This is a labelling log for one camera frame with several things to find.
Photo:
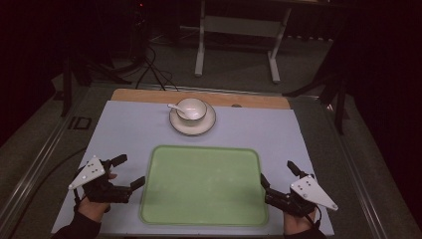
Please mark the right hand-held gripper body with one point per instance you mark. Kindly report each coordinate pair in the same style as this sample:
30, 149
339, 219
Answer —
308, 194

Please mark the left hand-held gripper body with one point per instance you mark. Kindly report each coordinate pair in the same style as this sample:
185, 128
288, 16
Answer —
99, 191

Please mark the person's left hand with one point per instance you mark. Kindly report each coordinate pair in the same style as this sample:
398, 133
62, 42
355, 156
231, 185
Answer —
93, 209

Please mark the person's right hand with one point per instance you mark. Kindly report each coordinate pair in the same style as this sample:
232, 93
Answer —
297, 224

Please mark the light blue table mat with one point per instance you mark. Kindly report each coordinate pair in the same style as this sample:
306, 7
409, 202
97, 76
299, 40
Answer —
132, 132

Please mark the green tray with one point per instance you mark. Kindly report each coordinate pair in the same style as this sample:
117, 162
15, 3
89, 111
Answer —
204, 186

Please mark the wooden table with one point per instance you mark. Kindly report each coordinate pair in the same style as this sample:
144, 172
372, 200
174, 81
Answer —
149, 95

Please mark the white saucer dark rim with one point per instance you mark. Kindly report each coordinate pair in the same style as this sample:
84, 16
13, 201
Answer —
192, 127

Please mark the white ceramic spoon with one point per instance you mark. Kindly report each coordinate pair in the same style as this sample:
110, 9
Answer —
177, 108

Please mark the black tripod stand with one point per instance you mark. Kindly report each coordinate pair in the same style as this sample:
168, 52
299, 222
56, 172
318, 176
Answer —
338, 93

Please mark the white cup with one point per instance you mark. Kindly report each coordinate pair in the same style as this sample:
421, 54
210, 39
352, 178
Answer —
191, 109

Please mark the white metal stand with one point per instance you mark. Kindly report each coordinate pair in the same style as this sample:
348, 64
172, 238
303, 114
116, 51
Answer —
239, 26

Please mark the metal floor rail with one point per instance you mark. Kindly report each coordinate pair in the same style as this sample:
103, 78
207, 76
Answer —
358, 186
30, 176

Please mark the black floor bracket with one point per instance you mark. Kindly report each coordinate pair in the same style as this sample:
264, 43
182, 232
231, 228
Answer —
79, 123

